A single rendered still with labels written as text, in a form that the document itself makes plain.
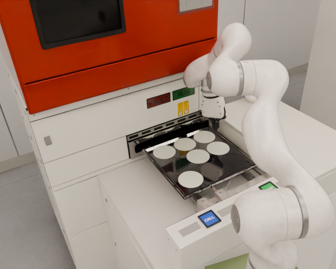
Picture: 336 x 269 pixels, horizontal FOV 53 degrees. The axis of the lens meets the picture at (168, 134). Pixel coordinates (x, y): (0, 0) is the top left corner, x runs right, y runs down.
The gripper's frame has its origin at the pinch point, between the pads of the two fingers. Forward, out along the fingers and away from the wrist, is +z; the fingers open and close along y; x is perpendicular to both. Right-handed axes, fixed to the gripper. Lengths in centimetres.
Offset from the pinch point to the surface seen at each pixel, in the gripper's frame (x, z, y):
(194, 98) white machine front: 6.8, -9.1, -12.8
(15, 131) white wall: 15, 38, -189
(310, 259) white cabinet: -5, 64, 43
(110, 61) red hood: -30, -41, -25
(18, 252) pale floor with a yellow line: -52, 82, -124
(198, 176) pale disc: -27.0, 8.5, 3.0
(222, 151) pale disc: -6.9, 8.8, 5.1
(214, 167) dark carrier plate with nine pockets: -18.8, 9.1, 6.6
